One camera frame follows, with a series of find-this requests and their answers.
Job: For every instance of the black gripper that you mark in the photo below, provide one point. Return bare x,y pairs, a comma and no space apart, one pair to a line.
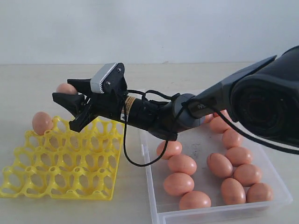
117,105

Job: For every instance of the brown egg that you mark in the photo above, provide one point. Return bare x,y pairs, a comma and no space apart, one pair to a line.
173,148
208,118
231,138
42,122
239,156
259,192
219,165
218,125
182,163
248,174
178,184
194,200
66,89
232,192

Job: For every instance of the yellow plastic egg tray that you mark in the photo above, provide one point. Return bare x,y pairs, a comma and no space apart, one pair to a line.
64,164

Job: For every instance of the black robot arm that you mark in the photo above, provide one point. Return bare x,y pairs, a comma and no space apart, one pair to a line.
263,97

